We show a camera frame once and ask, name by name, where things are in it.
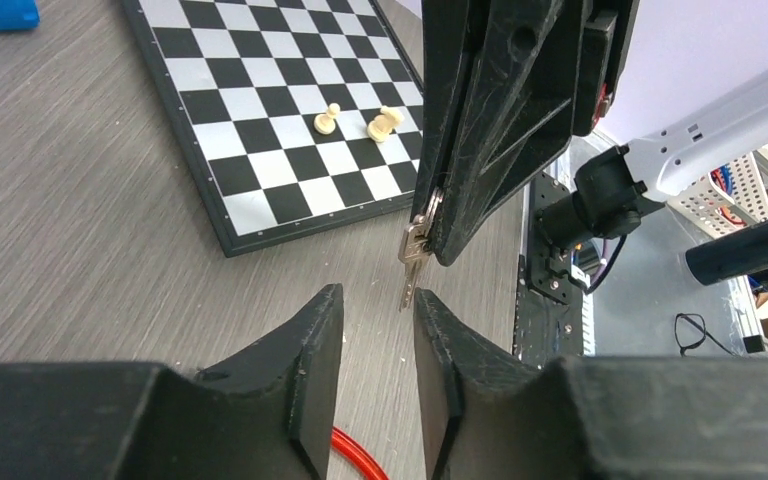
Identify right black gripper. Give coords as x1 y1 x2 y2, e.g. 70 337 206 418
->
411 0 639 266

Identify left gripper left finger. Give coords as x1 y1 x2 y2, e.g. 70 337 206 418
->
196 284 344 479

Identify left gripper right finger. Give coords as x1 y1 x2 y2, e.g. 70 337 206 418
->
413 289 557 479

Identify red cable lock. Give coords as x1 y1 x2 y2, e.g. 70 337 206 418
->
331 427 389 480

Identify silver key bunch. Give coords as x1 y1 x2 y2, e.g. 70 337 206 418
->
398 188 443 311

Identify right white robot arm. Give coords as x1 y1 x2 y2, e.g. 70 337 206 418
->
412 1 768 266

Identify cream chess piece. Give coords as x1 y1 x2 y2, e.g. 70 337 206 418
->
367 106 404 143

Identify cream chess pawn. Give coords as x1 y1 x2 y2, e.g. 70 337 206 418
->
313 103 341 135

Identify black white chessboard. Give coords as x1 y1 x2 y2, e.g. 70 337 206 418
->
123 0 423 257

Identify black eyeglasses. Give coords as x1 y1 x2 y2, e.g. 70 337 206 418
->
673 313 737 357

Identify white perforated basket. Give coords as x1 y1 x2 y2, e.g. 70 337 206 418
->
667 153 768 239

